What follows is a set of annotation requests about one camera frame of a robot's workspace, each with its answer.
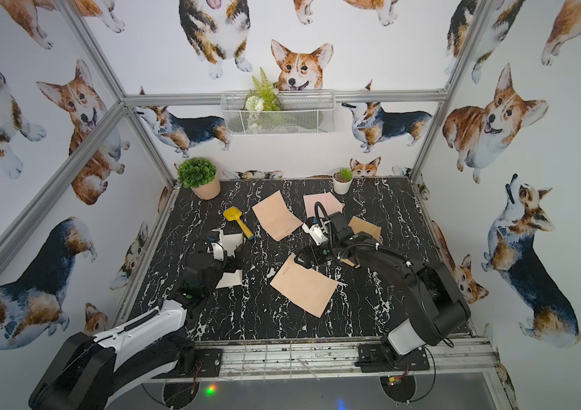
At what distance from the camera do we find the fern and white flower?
2.67ft

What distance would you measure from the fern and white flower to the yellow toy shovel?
1.24ft

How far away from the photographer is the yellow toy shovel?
3.40 ft
